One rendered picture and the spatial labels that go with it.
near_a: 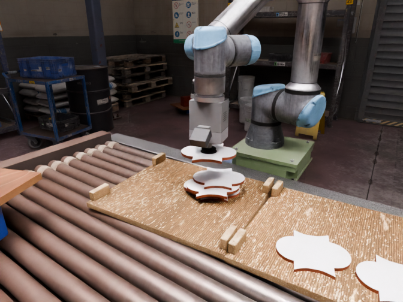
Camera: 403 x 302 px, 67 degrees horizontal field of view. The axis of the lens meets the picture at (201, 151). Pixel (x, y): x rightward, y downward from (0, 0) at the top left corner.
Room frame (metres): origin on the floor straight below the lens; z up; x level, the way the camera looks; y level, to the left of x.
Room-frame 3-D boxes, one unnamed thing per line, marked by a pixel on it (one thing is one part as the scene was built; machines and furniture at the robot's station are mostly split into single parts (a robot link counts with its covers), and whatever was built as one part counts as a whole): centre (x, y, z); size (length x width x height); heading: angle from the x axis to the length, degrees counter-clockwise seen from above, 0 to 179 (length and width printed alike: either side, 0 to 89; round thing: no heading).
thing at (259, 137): (1.13, -0.25, 1.00); 0.15 x 0.15 x 0.10
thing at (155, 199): (0.75, 0.04, 0.93); 0.41 x 0.35 x 0.02; 60
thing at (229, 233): (0.54, -0.06, 0.95); 0.06 x 0.02 x 0.03; 150
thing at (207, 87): (0.74, -0.02, 1.24); 0.08 x 0.08 x 0.05
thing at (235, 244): (0.52, -0.08, 0.95); 0.06 x 0.02 x 0.03; 149
